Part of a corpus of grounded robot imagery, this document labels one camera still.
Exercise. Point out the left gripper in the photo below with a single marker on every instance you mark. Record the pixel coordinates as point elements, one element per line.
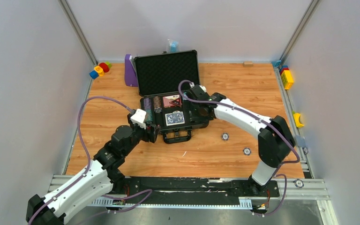
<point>150,131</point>

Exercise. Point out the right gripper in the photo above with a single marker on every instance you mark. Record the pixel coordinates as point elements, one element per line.
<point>198,118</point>

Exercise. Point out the teal poker chip stack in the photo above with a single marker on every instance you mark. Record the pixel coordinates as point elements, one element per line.
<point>149,116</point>

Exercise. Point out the red triangular card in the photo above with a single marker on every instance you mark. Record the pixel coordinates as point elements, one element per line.
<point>176,102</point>

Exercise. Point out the blue playing card deck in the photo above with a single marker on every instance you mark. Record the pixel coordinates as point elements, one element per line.
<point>174,119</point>

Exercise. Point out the red playing card deck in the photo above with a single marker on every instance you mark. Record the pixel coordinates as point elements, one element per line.
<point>167,99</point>

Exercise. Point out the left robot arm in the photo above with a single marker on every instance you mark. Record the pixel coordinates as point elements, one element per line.
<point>97,178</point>

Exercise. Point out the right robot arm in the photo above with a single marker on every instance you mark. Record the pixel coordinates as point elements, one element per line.
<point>275,140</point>

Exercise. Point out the black poker set case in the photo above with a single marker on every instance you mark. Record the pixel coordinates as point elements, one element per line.
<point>160,75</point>

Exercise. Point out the purple poker chip stack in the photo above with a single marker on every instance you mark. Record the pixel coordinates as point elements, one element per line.
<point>147,104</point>

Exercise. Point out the brown poker chip stack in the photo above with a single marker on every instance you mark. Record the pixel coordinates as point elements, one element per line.
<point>157,103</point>

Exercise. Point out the purple stand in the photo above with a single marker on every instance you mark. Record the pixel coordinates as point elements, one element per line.
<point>130,76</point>

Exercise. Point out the small wooden block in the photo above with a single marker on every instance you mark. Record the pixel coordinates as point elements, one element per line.
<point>248,63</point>

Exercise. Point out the light blue bottle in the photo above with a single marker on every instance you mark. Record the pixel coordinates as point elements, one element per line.
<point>173,46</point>

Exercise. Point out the coloured toy cylinders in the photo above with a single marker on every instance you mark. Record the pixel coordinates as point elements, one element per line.
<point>100,70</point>

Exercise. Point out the yellow red toy brick block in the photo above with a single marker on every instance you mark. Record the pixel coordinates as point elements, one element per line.
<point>286,77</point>

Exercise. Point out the yellow curved toy piece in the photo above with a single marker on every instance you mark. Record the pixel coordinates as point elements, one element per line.
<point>297,120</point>

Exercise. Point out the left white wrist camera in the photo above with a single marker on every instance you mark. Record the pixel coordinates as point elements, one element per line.
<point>139,118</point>

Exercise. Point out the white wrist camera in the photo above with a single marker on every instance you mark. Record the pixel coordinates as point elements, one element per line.
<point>202,88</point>
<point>139,118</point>

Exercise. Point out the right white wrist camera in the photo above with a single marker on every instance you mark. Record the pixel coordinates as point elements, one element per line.
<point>202,88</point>

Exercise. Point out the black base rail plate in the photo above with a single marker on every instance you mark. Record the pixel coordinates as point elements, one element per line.
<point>236,187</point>

